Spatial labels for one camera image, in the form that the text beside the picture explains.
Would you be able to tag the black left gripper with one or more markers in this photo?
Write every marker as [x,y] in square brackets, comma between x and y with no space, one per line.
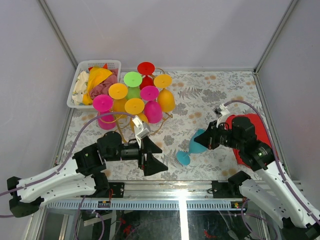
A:
[153,166]

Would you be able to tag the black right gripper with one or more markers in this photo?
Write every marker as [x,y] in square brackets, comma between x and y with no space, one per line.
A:
[208,138]

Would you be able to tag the blue wine glass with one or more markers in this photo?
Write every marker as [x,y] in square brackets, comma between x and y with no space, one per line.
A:
[194,148]

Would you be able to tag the orange wine glass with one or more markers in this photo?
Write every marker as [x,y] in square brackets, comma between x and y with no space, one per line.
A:
[135,107]
[165,97]
[118,93]

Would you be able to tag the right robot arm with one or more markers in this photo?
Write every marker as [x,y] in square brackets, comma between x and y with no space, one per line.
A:
[293,213]

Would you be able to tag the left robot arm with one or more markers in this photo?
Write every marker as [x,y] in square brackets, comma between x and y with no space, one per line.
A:
[82,175]

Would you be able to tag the right magenta wine glass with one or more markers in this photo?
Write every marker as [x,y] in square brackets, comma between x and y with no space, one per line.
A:
[152,109]

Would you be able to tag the magenta wine glass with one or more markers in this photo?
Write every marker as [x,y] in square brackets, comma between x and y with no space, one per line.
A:
[103,104]
[152,109]

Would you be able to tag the front left magenta wine glass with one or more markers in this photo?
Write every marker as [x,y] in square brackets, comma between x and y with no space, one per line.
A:
[103,104]

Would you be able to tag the green wine glass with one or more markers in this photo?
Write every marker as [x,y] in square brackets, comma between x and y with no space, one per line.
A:
[133,81]

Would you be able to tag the red wine glass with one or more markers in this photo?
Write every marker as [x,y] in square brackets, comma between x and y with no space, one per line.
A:
[146,69]

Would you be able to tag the floral tablecloth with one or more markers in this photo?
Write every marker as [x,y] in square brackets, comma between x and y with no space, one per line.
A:
[196,95]

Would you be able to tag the red folded cloth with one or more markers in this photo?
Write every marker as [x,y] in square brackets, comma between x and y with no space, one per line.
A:
[260,131]

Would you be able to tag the dusty pink cloth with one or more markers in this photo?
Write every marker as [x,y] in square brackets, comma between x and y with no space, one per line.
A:
[103,88]

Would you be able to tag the yellow cloth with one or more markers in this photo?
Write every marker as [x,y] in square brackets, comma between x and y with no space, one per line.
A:
[96,76]

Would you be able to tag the cream floral cloth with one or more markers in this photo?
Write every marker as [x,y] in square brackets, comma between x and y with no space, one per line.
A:
[80,87]

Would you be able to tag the white plastic laundry basket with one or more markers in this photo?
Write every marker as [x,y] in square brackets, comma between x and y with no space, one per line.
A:
[86,66]

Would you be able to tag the aluminium mounting rail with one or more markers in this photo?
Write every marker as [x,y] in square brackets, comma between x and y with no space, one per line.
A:
[155,195]

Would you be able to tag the gold wire glass rack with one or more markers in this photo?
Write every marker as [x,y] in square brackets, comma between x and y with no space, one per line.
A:
[123,123]

